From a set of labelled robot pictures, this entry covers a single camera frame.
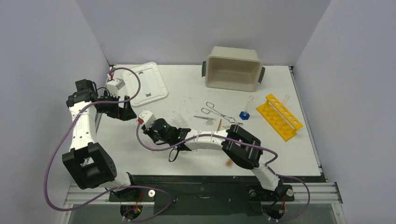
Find white plastic tub lid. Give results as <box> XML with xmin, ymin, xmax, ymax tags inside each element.
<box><xmin>121</xmin><ymin>62</ymin><xmax>168</xmax><ymax>107</ymax></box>

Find metal crucible tongs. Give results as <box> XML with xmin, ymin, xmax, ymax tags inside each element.
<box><xmin>201</xmin><ymin>101</ymin><xmax>243</xmax><ymax>125</ymax></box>

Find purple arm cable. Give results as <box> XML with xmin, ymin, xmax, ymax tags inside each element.
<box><xmin>136</xmin><ymin>122</ymin><xmax>311</xmax><ymax>223</ymax></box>
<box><xmin>43</xmin><ymin>67</ymin><xmax>173</xmax><ymax>224</ymax></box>

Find black base frame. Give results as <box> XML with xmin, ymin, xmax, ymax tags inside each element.
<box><xmin>108</xmin><ymin>175</ymin><xmax>327</xmax><ymax>217</ymax></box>

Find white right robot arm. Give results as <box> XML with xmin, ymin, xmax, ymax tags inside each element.
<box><xmin>138</xmin><ymin>118</ymin><xmax>282</xmax><ymax>199</ymax></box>

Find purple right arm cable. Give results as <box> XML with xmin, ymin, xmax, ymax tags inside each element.
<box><xmin>136</xmin><ymin>122</ymin><xmax>311</xmax><ymax>223</ymax></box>

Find beige plastic tub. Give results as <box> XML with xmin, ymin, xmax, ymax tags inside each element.
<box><xmin>201</xmin><ymin>46</ymin><xmax>265</xmax><ymax>92</ymax></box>

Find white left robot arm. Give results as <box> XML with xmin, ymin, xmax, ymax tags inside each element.
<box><xmin>62</xmin><ymin>79</ymin><xmax>139</xmax><ymax>201</ymax></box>

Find small clear stopper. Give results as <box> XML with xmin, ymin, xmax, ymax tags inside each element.
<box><xmin>206</xmin><ymin>119</ymin><xmax>214</xmax><ymax>126</ymax></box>

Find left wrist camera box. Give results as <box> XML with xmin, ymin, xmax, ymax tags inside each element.
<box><xmin>105</xmin><ymin>78</ymin><xmax>125</xmax><ymax>98</ymax></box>

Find metal tweezers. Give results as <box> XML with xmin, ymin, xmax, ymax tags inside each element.
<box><xmin>193</xmin><ymin>115</ymin><xmax>217</xmax><ymax>121</ymax></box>

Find yellow test tube rack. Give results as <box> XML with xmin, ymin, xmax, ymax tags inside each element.
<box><xmin>256</xmin><ymin>94</ymin><xmax>303</xmax><ymax>142</ymax></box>

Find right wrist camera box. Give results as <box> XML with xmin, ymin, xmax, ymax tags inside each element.
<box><xmin>137</xmin><ymin>109</ymin><xmax>156</xmax><ymax>129</ymax></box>

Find test tube brush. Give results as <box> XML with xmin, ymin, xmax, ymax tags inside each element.
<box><xmin>225</xmin><ymin>159</ymin><xmax>233</xmax><ymax>167</ymax></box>

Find graduated cylinder blue base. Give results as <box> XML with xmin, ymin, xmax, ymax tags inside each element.
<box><xmin>239</xmin><ymin>96</ymin><xmax>254</xmax><ymax>120</ymax></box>

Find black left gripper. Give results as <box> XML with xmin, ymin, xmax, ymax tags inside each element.
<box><xmin>97</xmin><ymin>91</ymin><xmax>136</xmax><ymax>121</ymax></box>

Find small clear beaker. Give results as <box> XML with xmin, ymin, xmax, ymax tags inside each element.
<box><xmin>171</xmin><ymin>112</ymin><xmax>185</xmax><ymax>126</ymax></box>

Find rainbow plastic spoon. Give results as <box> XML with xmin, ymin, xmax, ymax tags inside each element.
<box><xmin>217</xmin><ymin>119</ymin><xmax>222</xmax><ymax>131</ymax></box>

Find large clear test tube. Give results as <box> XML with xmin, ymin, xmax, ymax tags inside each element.
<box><xmin>282</xmin><ymin>94</ymin><xmax>290</xmax><ymax>106</ymax></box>

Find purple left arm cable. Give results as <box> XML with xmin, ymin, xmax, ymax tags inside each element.
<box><xmin>43</xmin><ymin>67</ymin><xmax>173</xmax><ymax>224</ymax></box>

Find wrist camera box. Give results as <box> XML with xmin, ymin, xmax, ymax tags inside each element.
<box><xmin>105</xmin><ymin>78</ymin><xmax>125</xmax><ymax>98</ymax></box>
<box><xmin>137</xmin><ymin>109</ymin><xmax>156</xmax><ymax>129</ymax></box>

